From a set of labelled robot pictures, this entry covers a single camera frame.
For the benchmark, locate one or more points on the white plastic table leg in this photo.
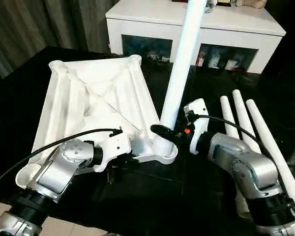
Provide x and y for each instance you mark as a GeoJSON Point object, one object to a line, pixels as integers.
{"type": "Point", "coordinates": [182, 73]}
{"type": "Point", "coordinates": [243, 115]}
{"type": "Point", "coordinates": [273, 147]}
{"type": "Point", "coordinates": [227, 113]}

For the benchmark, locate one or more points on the white plastic table top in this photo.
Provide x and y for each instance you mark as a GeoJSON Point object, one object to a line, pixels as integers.
{"type": "Point", "coordinates": [76, 98]}

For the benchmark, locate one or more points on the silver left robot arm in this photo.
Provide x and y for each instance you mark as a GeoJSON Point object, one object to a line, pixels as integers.
{"type": "Point", "coordinates": [56, 169]}

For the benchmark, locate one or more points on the black mat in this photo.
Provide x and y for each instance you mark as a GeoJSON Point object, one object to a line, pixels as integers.
{"type": "Point", "coordinates": [150, 196]}

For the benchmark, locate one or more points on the small red white figurine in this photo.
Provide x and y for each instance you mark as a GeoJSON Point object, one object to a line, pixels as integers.
{"type": "Point", "coordinates": [201, 59]}

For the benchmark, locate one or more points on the white cabinet with glass doors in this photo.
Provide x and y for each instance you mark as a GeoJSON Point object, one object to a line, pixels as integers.
{"type": "Point", "coordinates": [150, 27]}

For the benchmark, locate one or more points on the dark object on cabinet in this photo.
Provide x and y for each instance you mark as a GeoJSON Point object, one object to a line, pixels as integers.
{"type": "Point", "coordinates": [209, 6]}

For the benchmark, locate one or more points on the small yellow black box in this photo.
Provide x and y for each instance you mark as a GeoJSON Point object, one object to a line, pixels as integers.
{"type": "Point", "coordinates": [223, 2]}

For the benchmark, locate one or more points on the brown plush toy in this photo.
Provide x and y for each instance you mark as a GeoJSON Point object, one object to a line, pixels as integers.
{"type": "Point", "coordinates": [250, 3]}

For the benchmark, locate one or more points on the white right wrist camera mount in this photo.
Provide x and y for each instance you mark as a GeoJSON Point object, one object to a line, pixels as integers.
{"type": "Point", "coordinates": [199, 108]}

